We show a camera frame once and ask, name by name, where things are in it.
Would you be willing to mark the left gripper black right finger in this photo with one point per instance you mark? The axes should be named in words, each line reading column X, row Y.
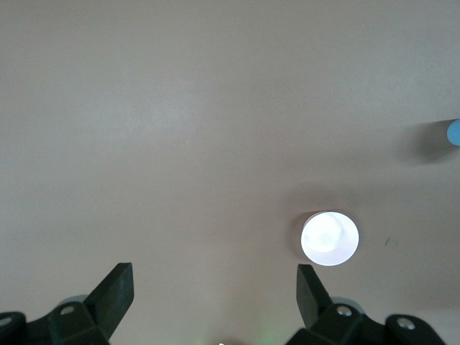
column 309, row 298

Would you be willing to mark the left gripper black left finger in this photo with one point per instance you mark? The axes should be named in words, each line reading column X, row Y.
column 108, row 298

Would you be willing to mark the small blue cup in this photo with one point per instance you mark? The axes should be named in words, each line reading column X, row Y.
column 454, row 133

